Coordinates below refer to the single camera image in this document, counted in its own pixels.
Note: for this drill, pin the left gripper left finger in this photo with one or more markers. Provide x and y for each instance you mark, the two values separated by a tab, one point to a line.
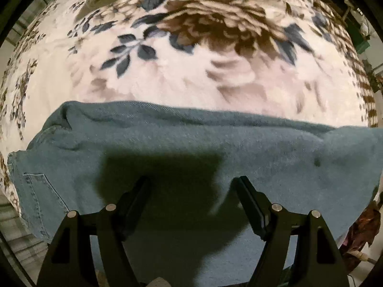
69	260

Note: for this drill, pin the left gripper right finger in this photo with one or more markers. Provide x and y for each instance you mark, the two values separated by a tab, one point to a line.
317	261

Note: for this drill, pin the blue denim jeans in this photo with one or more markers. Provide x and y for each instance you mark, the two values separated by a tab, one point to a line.
193	231

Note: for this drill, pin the floral bed blanket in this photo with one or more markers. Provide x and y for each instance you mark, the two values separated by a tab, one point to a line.
291	59

